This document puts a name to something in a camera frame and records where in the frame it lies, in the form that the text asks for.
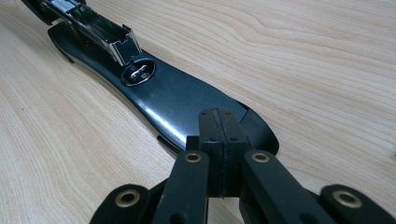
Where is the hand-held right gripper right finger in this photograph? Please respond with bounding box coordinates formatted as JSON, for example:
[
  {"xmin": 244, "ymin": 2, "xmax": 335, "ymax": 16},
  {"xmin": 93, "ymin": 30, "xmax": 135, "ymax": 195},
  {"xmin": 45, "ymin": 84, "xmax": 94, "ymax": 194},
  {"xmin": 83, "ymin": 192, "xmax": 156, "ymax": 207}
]
[{"xmin": 218, "ymin": 107, "xmax": 339, "ymax": 224}]

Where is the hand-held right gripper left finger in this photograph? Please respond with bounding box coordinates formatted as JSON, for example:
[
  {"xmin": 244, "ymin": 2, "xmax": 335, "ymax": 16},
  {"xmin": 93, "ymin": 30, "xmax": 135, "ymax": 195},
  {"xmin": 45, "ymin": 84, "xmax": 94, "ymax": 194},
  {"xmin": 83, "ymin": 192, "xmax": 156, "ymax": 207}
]
[{"xmin": 151, "ymin": 107, "xmax": 224, "ymax": 224}]

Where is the black stapler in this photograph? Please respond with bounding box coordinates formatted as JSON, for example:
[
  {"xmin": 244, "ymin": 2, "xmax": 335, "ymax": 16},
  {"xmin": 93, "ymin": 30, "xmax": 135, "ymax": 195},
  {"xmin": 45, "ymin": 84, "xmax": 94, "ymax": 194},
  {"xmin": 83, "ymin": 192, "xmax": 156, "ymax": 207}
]
[{"xmin": 21, "ymin": 0, "xmax": 280, "ymax": 157}]

